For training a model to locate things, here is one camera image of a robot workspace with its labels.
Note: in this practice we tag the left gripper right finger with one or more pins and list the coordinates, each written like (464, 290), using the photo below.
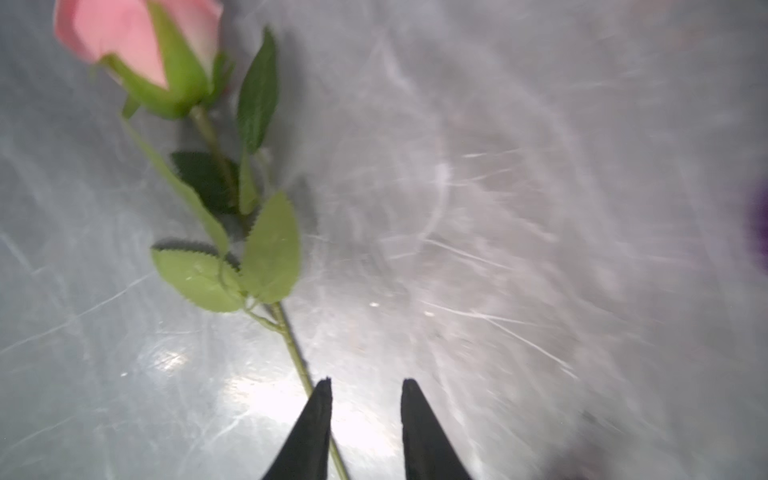
(428, 453)

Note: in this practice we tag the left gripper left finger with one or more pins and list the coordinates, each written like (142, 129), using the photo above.
(305, 453)

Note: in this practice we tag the pink small rose stem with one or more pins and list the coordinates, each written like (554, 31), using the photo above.
(167, 58)

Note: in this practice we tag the purple glass vase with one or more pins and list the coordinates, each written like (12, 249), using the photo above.
(758, 224)

